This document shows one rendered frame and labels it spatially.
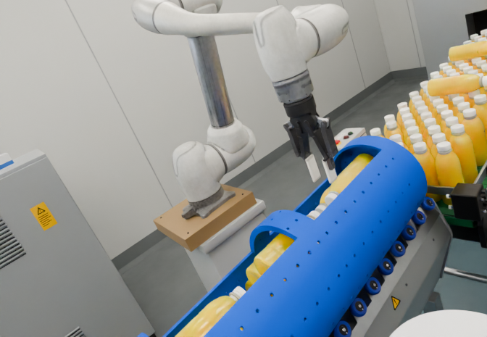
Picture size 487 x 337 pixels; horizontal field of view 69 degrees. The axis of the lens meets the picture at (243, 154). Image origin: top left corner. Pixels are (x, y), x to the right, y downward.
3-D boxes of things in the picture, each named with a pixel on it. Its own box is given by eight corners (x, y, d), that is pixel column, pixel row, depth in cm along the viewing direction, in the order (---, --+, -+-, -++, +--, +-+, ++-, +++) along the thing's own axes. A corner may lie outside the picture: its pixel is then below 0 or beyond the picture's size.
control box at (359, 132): (326, 170, 150) (319, 148, 147) (350, 148, 161) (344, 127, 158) (347, 171, 143) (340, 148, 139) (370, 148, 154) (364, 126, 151)
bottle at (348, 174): (375, 154, 104) (343, 188, 93) (380, 175, 106) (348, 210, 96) (354, 153, 109) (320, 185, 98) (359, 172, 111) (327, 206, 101)
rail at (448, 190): (355, 187, 139) (353, 180, 138) (356, 185, 140) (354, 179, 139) (470, 197, 109) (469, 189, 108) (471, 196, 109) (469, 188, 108)
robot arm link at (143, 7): (146, 1, 105) (182, -11, 111) (117, -7, 116) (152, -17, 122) (156, 43, 113) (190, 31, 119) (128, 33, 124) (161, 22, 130)
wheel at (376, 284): (359, 285, 91) (363, 283, 89) (367, 274, 93) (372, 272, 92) (372, 299, 90) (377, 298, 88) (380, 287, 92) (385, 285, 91)
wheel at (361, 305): (343, 306, 87) (348, 305, 85) (353, 293, 89) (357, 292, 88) (358, 321, 86) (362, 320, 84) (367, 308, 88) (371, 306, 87)
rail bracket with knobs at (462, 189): (448, 221, 111) (442, 193, 107) (456, 208, 115) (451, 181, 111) (485, 226, 103) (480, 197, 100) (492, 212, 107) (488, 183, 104)
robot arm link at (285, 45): (290, 80, 77) (327, 59, 84) (266, 9, 72) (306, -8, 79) (259, 85, 86) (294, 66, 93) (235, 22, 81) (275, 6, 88)
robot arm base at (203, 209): (175, 217, 151) (169, 206, 150) (213, 189, 163) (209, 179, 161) (196, 225, 137) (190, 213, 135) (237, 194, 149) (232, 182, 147)
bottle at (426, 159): (447, 194, 122) (437, 146, 116) (433, 204, 119) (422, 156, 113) (429, 189, 128) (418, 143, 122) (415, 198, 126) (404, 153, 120)
